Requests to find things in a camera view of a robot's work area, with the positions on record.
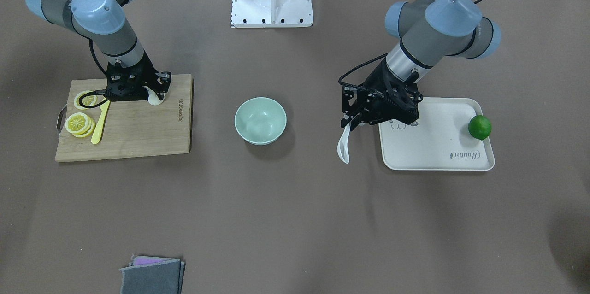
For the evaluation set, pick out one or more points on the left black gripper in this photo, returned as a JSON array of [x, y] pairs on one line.
[[377, 78]]

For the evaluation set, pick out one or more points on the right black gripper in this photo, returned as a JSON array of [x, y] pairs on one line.
[[148, 71]]

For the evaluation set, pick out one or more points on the white plastic spoon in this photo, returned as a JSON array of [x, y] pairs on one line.
[[342, 146]]

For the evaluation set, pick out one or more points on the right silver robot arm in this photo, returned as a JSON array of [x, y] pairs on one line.
[[102, 22]]

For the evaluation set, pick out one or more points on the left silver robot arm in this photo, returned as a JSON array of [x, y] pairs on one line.
[[427, 30]]

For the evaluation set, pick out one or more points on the mint green bowl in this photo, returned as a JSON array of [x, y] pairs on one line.
[[260, 120]]

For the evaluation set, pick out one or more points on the bamboo cutting board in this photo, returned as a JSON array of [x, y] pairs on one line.
[[136, 128]]

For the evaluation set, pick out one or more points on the yellow plastic knife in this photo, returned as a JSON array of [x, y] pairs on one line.
[[100, 124]]

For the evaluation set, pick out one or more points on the cream rabbit print tray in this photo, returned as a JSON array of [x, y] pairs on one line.
[[438, 141]]

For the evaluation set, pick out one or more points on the upper lemon slice stack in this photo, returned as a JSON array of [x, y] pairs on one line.
[[80, 125]]

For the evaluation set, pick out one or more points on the green lime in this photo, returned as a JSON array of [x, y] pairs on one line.
[[480, 127]]

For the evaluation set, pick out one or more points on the folded grey cloth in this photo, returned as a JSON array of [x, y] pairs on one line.
[[153, 275]]

